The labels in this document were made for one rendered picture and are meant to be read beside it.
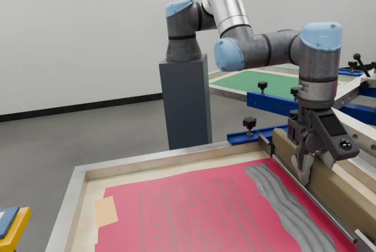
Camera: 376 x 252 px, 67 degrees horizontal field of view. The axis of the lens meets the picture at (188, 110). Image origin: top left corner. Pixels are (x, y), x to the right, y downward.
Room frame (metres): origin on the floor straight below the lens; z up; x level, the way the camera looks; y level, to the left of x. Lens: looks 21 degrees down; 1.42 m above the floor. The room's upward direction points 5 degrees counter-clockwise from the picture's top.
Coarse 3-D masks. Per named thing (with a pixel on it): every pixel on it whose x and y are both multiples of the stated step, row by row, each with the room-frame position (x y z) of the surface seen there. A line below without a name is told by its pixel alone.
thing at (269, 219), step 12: (312, 204) 0.53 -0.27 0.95; (264, 216) 0.50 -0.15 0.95; (276, 216) 0.50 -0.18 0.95; (312, 216) 0.49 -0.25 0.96; (324, 216) 0.49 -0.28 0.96; (264, 228) 0.47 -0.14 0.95; (276, 228) 0.47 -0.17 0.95; (324, 228) 0.45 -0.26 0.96; (336, 228) 0.45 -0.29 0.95; (120, 240) 0.47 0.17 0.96; (132, 240) 0.47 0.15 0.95; (276, 240) 0.43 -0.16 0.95; (288, 240) 0.43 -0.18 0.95; (336, 240) 0.42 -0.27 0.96; (348, 240) 0.42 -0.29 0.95
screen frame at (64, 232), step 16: (208, 144) 0.80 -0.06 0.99; (224, 144) 0.79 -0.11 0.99; (240, 144) 0.79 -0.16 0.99; (256, 144) 0.79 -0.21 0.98; (112, 160) 0.76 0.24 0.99; (128, 160) 0.75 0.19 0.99; (144, 160) 0.74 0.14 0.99; (160, 160) 0.75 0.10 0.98; (176, 160) 0.75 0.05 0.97; (192, 160) 0.76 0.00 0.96; (352, 160) 0.64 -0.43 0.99; (80, 176) 0.69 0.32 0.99; (96, 176) 0.72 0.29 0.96; (368, 176) 0.57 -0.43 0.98; (80, 192) 0.61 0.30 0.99; (64, 208) 0.55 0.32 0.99; (80, 208) 0.58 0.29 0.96; (64, 224) 0.50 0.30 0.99; (64, 240) 0.45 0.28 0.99
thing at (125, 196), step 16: (256, 160) 0.74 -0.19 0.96; (272, 160) 0.73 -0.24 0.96; (176, 176) 0.69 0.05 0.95; (192, 176) 0.69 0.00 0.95; (208, 176) 0.68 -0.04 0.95; (224, 176) 0.67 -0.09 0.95; (240, 176) 0.66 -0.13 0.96; (288, 176) 0.64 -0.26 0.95; (112, 192) 0.65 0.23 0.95; (128, 192) 0.64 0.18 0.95; (256, 192) 0.59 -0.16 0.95; (304, 192) 0.57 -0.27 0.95; (128, 208) 0.57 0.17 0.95; (256, 208) 0.53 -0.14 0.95; (112, 224) 0.52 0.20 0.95; (128, 224) 0.52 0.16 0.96
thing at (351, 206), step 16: (288, 144) 0.64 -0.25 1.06; (288, 160) 0.64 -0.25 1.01; (320, 160) 0.55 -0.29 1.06; (320, 176) 0.51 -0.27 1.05; (336, 176) 0.49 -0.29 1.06; (320, 192) 0.50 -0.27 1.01; (336, 192) 0.46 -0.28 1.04; (352, 192) 0.43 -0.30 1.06; (336, 208) 0.45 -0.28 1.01; (352, 208) 0.41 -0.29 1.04; (368, 208) 0.39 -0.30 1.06; (352, 224) 0.41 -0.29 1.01; (368, 224) 0.37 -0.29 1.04
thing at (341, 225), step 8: (280, 160) 0.67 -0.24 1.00; (288, 168) 0.63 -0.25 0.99; (296, 176) 0.59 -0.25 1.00; (312, 192) 0.52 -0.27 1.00; (320, 200) 0.49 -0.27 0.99; (320, 208) 0.48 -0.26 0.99; (328, 208) 0.47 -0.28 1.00; (328, 216) 0.45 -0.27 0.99; (336, 216) 0.44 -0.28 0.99; (336, 224) 0.43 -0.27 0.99; (344, 224) 0.42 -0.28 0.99; (344, 232) 0.41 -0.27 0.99; (352, 232) 0.40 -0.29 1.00; (352, 240) 0.38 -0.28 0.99
